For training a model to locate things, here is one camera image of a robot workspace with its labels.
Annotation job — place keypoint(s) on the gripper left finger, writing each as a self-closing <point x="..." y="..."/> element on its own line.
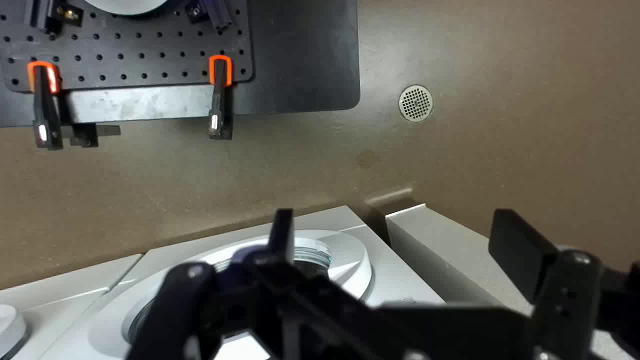
<point x="300" y="300"/>

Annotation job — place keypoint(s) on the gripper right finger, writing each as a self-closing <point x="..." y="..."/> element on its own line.
<point x="567" y="295"/>

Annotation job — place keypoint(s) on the round white machine door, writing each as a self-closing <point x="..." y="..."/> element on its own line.
<point x="350" y="260"/>

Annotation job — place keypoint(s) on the white washing machine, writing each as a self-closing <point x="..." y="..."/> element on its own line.
<point x="395" y="280"/>

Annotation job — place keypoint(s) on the white appliance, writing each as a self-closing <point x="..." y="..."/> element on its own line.
<point x="440" y="250"/>

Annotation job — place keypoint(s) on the black and orange clamp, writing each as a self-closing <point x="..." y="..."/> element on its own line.
<point x="220" y="100"/>
<point x="46" y="105"/>

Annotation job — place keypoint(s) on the round metal floor drain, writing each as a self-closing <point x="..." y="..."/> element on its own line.
<point x="416" y="103"/>

